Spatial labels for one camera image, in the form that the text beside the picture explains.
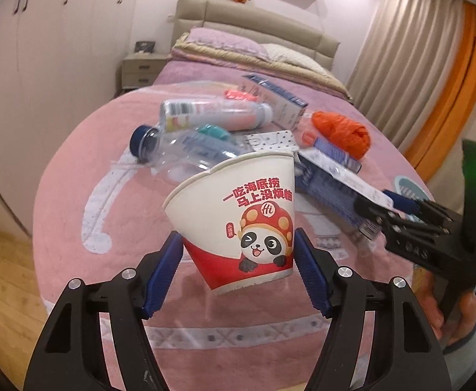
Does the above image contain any orange curtain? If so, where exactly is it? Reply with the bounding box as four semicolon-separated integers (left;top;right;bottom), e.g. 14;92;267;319
403;2;476;184

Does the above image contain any beige nightstand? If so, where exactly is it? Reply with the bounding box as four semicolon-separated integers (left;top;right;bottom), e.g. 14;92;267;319
122;52;169;90

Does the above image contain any person's right hand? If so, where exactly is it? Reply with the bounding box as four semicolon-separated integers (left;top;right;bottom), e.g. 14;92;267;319
415;269;476;352

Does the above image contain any bed with purple cover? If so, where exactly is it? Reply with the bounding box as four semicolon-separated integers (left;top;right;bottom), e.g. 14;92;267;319
152;55;358;109

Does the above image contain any white dotted pillow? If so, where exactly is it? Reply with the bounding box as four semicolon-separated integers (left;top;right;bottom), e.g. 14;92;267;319
258;43;325;71

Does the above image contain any clear bottle with blue cap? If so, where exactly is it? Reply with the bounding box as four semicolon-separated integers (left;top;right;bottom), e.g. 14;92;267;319
129;124;247;184

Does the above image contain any white red paper cup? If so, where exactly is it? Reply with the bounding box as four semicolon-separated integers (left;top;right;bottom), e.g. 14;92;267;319
163;151;296;297

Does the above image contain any small blue striped packet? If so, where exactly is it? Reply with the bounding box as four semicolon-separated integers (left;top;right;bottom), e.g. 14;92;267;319
302;132;361;172

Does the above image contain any person's right forearm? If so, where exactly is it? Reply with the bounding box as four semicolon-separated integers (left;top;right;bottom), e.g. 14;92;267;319
443;326;476;391

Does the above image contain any purple pillow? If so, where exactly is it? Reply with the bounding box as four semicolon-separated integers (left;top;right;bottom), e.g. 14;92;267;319
189;28;268;60

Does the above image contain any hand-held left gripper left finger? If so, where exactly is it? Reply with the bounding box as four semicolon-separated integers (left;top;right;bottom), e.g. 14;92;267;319
23;230;186;391

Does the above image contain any white wardrobe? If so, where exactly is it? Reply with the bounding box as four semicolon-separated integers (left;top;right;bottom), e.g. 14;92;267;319
0;0;143;239

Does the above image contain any pink label plastic bottle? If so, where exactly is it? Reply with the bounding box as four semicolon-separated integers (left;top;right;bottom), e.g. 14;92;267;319
159;95;273;133

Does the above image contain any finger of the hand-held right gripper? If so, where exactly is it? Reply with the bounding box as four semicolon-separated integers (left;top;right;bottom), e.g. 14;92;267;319
354;195;452;237
383;189;462;225

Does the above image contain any orange plastic bag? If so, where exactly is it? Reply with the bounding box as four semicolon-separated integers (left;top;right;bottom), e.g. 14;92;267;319
311;111;372;160

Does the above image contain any pink wrapper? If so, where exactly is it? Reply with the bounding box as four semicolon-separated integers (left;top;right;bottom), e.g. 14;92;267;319
224;88;259;102

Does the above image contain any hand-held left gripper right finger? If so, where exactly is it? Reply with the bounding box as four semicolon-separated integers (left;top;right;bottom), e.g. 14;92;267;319
294;228;454;391

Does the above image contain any beige folded quilt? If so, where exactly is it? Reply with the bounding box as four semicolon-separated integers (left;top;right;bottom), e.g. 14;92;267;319
171;35;353;99

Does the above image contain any blue white paper box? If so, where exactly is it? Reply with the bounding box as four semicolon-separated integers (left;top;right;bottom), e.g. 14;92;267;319
242;74;308;129

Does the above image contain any teal wrapper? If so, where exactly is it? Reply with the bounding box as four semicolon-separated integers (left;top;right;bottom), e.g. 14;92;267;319
197;124;231;142

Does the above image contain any beige padded headboard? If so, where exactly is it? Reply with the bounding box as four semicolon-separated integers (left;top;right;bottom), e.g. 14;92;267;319
175;0;340;75

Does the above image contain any blue white milk carton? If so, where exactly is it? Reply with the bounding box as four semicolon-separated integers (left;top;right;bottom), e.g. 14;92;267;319
244;129;393;239

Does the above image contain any beige curtain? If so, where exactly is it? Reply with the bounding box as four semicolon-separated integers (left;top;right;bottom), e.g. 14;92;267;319
346;0;467;151

